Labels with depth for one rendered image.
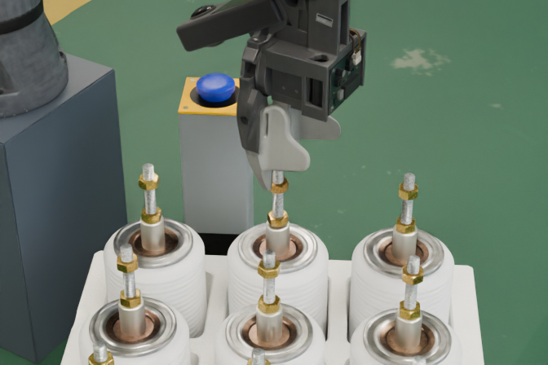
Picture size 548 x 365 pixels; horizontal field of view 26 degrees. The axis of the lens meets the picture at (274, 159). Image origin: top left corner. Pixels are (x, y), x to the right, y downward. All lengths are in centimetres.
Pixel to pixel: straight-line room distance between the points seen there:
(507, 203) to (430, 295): 55
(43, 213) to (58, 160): 6
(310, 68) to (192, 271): 26
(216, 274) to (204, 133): 15
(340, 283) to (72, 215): 32
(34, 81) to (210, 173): 20
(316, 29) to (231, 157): 31
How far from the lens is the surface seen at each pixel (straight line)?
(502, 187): 166
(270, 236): 110
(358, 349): 102
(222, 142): 122
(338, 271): 121
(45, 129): 125
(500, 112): 183
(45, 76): 126
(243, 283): 110
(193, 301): 114
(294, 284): 109
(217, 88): 121
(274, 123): 100
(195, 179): 125
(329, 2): 94
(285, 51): 96
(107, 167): 136
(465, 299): 119
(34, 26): 125
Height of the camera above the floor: 95
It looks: 34 degrees down
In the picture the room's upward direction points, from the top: straight up
